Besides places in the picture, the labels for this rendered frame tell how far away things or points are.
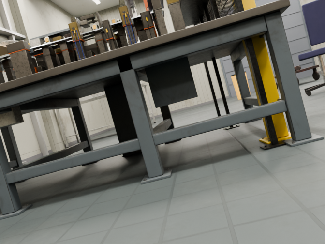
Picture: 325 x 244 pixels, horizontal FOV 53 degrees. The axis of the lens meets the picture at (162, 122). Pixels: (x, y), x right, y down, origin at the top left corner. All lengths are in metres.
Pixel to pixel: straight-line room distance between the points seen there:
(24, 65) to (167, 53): 1.08
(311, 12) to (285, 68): 2.72
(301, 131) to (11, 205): 1.59
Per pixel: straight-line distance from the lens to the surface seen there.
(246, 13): 1.71
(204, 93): 12.05
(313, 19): 4.43
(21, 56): 2.42
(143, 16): 2.23
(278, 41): 1.75
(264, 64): 1.94
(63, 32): 2.86
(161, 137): 1.71
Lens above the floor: 0.36
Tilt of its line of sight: 3 degrees down
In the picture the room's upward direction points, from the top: 15 degrees counter-clockwise
